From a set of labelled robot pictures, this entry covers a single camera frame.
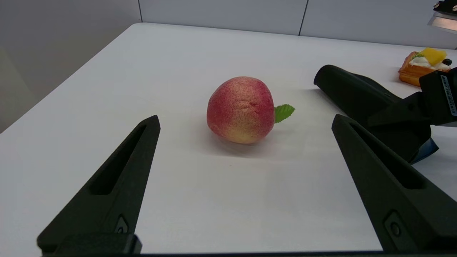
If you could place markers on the red yellow toy peach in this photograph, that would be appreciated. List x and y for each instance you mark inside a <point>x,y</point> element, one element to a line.
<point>239,110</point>

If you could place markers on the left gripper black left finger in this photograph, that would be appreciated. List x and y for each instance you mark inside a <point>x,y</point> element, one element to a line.
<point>114,192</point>

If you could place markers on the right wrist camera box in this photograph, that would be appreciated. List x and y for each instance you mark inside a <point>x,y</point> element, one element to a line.
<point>444,19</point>

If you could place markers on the black glasses case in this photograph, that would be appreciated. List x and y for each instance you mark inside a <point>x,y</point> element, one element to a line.
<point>357,92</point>

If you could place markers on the toy fruit cake slice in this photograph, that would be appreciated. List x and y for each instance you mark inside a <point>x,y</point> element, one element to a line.
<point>414,71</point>

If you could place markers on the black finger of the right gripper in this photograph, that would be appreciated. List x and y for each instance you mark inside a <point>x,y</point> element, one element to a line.
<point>435,100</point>
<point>426,151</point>

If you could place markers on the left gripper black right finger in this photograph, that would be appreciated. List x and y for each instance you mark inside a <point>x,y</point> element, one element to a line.
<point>403,192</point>

